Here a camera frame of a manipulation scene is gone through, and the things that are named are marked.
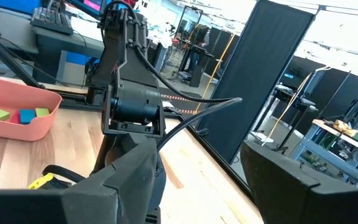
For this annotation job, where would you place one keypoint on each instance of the background robot workstation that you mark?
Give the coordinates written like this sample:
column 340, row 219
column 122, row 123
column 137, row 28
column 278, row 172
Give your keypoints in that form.
column 331, row 149

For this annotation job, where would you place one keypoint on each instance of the black keyboard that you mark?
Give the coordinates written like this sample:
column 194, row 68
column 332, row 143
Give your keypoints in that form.
column 51, row 20

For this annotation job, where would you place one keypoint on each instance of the black mat with orange pattern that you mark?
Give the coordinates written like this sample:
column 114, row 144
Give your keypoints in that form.
column 182, row 104

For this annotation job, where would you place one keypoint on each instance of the black fabric partition screen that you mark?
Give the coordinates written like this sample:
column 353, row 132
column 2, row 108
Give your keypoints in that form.
column 253, row 77

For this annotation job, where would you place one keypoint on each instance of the bright computer monitor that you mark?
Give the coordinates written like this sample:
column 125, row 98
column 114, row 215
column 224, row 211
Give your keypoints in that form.
column 11, row 4

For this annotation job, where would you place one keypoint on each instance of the orange plastic bin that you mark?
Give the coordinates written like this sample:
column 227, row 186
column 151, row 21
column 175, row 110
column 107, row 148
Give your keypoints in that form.
column 17, row 127

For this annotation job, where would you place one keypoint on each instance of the grey desk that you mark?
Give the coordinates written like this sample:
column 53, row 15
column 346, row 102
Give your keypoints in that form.
column 73, row 43

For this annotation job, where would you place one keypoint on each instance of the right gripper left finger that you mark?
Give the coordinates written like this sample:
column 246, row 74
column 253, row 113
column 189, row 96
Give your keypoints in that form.
column 104, row 199

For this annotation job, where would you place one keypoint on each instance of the red wooden block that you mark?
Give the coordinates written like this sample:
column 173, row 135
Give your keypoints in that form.
column 15, row 119

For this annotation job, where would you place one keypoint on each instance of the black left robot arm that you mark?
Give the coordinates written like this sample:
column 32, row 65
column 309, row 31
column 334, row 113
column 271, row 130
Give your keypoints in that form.
column 132, row 102

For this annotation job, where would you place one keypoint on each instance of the blue wooden block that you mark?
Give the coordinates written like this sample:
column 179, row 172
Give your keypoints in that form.
column 27, row 116

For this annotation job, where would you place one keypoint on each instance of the yellow block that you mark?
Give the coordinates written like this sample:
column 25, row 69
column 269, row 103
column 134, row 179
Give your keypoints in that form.
column 40, row 182

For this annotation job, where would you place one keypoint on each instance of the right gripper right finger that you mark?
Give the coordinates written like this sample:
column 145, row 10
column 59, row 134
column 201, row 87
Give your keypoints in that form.
column 291, row 199

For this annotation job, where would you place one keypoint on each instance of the monitor with pink screen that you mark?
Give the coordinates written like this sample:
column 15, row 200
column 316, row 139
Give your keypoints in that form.
column 92, row 4

